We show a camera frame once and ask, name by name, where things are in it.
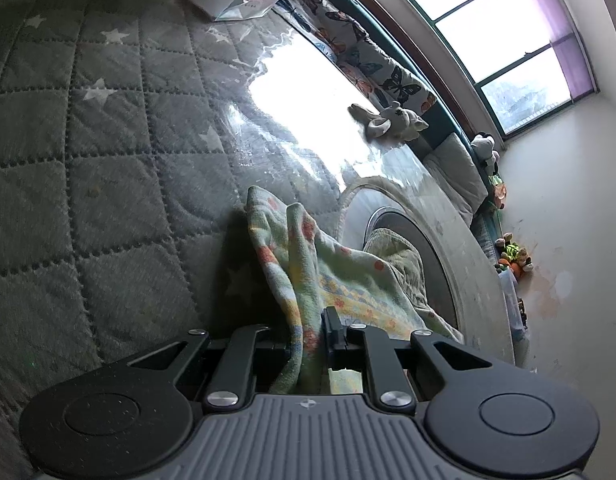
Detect round grey laundry basket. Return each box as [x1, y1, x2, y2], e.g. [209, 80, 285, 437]
[335, 175, 488, 333]

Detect small plush toys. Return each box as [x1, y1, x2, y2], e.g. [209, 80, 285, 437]
[494, 232, 534, 281]

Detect striped pastel baby garment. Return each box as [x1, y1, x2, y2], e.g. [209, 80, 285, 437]
[244, 185, 466, 395]

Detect grey quilted table cover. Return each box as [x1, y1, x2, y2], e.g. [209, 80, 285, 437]
[0, 0, 516, 480]

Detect purple curtain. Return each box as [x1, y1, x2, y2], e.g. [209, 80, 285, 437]
[510, 0, 599, 103]

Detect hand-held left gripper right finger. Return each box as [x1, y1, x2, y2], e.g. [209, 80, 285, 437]
[322, 307, 494, 408]

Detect green framed window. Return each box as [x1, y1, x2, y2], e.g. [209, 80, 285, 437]
[342, 0, 601, 137]

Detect olive corduroy garment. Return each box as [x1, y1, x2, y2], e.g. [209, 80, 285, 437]
[362, 227, 431, 313]

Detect panda plush toy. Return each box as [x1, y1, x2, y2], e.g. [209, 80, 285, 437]
[469, 132, 501, 177]

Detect grey cushion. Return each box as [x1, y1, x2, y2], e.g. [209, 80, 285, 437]
[424, 134, 488, 213]

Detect white plush toy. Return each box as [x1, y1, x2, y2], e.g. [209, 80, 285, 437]
[350, 101, 429, 142]

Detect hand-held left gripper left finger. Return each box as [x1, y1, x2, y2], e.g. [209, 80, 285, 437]
[127, 325, 289, 411]

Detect butterfly print bumper cushion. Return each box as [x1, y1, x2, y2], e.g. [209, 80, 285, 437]
[308, 0, 493, 171]

